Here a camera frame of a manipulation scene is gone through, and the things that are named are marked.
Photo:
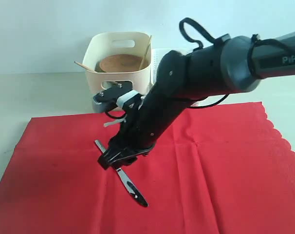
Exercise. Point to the white perforated plastic basket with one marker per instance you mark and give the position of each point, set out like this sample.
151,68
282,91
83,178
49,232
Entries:
156,56

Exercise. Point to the wooden chopstick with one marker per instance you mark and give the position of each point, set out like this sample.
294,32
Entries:
145,53
89,69

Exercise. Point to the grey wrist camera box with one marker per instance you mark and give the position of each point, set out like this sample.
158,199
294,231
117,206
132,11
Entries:
120,94

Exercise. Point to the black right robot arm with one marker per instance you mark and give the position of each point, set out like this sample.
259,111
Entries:
229,66

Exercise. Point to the red table cloth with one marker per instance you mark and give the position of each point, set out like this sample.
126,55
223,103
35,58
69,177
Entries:
221,170

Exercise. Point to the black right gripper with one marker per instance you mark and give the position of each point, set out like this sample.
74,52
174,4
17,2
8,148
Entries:
141,130

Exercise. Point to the cream plastic storage bin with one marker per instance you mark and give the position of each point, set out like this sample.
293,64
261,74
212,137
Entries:
114,43

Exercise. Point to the metal table knife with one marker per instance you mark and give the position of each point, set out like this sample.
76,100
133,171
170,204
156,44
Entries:
126,181

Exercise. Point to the brown round plate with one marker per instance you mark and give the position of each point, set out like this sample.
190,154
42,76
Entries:
122,63

